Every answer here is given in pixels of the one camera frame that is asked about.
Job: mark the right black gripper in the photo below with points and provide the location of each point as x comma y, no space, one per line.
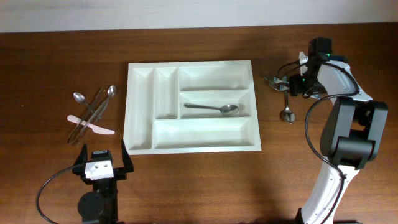
295,84

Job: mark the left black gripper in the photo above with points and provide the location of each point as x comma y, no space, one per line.
120,173

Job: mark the steel fork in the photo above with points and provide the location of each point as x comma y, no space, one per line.
315,96
272,79

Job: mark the large steel spoon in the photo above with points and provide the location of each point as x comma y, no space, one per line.
226,110
287,114

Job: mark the steel kitchen tongs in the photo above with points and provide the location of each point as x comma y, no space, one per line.
80,129

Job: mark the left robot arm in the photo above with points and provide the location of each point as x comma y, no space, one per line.
100,205

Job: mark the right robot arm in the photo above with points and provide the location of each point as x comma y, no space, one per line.
352,133

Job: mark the pink plastic knife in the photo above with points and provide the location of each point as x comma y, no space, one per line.
94,128

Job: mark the white plastic cutlery tray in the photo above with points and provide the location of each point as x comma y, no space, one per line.
156,121

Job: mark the small steel teaspoon left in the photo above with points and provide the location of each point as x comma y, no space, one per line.
82,100

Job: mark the small steel teaspoon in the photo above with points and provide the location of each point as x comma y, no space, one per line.
111,93
82,100

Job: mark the small steel teaspoon right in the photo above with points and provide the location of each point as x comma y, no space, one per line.
111,93

